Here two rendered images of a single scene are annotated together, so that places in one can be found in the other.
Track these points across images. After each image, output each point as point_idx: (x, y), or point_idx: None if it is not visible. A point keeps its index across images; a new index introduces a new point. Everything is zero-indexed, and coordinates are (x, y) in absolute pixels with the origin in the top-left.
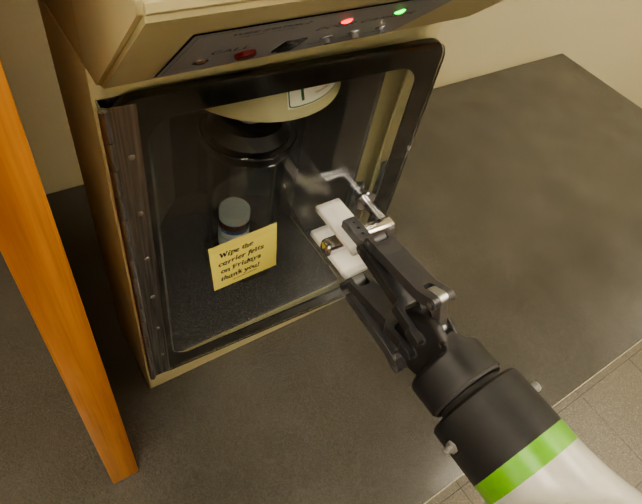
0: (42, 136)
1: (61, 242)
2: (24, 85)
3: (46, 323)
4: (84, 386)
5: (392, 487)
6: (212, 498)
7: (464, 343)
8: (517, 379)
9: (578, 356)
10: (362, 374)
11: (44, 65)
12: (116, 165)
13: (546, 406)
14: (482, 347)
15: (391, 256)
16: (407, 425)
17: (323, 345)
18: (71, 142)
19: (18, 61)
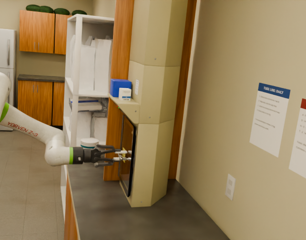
0: (184, 169)
1: (108, 115)
2: (186, 155)
3: (107, 125)
4: (106, 142)
5: (79, 200)
6: (93, 185)
7: (89, 149)
8: (81, 149)
9: (87, 238)
10: (107, 203)
11: (188, 154)
12: (122, 122)
13: (75, 150)
14: (88, 151)
15: (107, 145)
16: (90, 205)
17: (118, 201)
18: (186, 175)
19: (187, 150)
